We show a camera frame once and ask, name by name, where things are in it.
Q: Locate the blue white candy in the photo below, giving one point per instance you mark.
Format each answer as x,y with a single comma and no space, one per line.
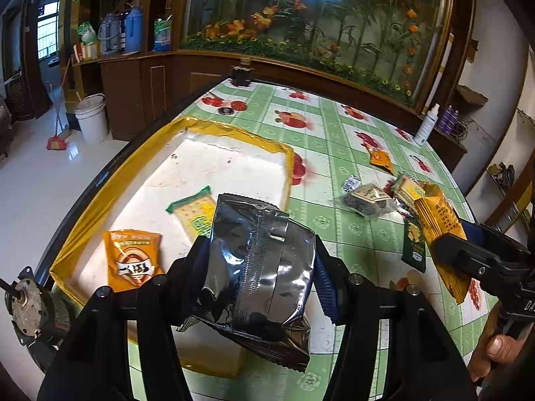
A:
351,184

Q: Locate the red broom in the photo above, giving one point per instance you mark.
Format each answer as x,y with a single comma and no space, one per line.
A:
58,142

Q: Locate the clear water bottle green label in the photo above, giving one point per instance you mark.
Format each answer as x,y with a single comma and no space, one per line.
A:
162,35

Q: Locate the black jar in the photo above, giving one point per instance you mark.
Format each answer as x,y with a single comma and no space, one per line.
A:
241,76

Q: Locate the cardboard box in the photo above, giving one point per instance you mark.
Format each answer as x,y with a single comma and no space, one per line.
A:
472,94

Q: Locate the grey electric motor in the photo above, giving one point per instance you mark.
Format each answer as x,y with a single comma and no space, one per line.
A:
27,313

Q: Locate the green white bag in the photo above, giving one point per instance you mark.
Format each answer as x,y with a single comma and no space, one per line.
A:
87,33

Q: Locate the purple bottle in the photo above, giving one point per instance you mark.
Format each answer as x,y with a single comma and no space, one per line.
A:
454,122
445,120

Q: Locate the orange red mark snack packet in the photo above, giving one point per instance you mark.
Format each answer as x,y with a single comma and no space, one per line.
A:
381,159

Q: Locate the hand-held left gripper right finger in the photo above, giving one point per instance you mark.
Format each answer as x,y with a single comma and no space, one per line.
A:
324,286

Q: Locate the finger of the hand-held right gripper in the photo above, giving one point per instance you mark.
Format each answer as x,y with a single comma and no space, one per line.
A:
459,257
474,230

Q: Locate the wicker basket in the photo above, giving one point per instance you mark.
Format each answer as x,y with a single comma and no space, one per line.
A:
21,100

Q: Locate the beige cracker packet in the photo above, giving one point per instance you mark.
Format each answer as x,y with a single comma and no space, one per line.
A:
407,188

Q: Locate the dark green snack packet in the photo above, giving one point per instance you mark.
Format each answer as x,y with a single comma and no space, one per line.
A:
414,246

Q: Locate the silver foil snack packet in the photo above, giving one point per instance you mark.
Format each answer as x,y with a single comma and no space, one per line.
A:
250,259

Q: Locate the green edged cracker packet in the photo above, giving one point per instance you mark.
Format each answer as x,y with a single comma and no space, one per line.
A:
190,213

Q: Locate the orange text print snack packet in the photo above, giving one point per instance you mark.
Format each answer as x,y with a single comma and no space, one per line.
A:
439,217

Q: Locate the white foam tray yellow tape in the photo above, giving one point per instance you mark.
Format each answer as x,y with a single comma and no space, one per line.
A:
217,163

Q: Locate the white spray bottle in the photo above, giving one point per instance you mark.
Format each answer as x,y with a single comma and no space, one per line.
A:
426,127

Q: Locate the black round lid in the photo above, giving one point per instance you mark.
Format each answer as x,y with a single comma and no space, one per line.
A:
225,111

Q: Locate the window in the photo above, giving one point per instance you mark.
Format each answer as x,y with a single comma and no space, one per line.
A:
48,29

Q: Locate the orange white box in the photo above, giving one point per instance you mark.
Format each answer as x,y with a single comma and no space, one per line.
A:
87,52

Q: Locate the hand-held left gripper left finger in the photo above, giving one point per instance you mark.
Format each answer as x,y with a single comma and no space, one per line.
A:
193,268

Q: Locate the glass flower display case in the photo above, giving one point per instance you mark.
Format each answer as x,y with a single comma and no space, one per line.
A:
313,21

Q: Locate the white plastic bucket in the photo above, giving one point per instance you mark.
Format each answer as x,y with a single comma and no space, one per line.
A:
92,119

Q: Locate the dark labelled snack packet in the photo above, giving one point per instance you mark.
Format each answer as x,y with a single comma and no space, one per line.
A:
368,205

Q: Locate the person's right hand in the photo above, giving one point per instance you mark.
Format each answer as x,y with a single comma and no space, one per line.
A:
497,349

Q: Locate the brown wooden cabinet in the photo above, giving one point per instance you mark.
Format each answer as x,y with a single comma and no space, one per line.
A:
125,83

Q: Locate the orange bowl print snack packet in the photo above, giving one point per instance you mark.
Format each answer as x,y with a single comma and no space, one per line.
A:
129,259

